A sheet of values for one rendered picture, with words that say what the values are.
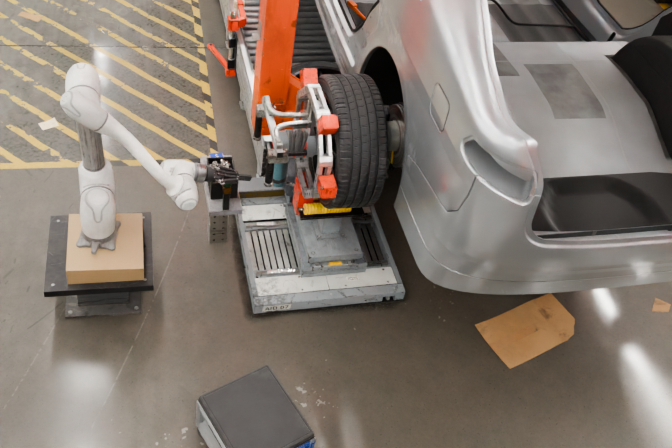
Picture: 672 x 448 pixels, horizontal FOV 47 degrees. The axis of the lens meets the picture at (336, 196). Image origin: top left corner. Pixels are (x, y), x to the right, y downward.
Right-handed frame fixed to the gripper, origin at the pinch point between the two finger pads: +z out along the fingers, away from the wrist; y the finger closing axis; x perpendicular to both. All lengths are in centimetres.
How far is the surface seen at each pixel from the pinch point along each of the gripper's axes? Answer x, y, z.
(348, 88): -58, 2, 33
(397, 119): -44, 4, 69
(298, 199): 10.1, -1.4, 33.0
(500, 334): 33, -71, 143
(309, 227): 35, 5, 52
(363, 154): -42, -26, 38
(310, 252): 37, -13, 47
